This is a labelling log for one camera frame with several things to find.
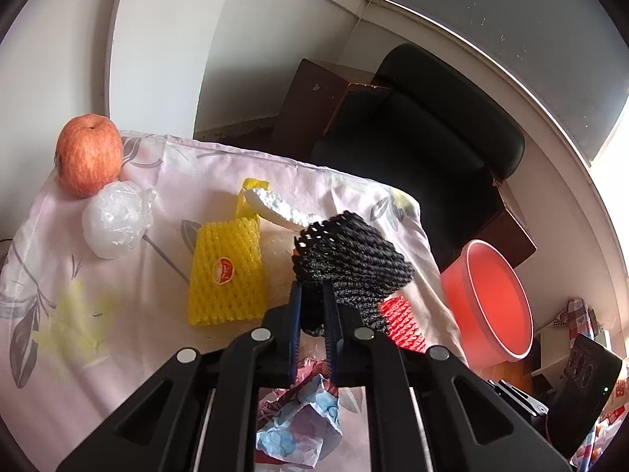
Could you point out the yellow snack wrapper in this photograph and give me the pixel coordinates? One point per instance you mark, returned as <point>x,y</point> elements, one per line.
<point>245,204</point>

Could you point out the blue pink paper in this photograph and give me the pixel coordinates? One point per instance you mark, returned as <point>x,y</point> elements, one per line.
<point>299,427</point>

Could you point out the black foam fruit net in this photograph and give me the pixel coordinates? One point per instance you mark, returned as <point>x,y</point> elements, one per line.
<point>354,255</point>

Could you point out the red apple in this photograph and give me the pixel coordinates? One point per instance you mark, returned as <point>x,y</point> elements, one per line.
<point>88,155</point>

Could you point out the small white table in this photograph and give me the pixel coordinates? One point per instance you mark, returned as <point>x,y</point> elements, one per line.
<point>553,351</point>

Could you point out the red plastic bucket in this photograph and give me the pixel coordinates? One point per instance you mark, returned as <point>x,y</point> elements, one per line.
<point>491,300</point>

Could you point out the black leather armchair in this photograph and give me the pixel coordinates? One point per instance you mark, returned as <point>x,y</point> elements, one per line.
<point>417,147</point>

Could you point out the red foam fruit net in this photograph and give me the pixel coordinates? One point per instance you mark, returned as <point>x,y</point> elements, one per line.
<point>403,324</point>

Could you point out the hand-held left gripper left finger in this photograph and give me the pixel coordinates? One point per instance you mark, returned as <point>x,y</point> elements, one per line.
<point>296,319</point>

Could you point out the yellow foam fruit net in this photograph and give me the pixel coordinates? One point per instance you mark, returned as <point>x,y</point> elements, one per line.
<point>226,275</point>

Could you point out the checked cloth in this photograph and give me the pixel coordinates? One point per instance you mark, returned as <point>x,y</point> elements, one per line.
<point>575,312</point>

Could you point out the pink floral cloth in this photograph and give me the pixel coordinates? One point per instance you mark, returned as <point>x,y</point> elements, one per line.
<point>137,305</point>

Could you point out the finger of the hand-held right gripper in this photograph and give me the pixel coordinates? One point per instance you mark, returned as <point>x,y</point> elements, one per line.
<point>518,398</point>

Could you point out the white foam piece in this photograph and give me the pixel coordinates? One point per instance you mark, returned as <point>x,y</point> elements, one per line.
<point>275,206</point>

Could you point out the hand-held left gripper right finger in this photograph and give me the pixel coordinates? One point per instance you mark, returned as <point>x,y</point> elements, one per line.
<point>329,324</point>

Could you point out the clear plastic bag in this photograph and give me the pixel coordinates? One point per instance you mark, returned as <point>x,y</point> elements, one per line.
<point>113,221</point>

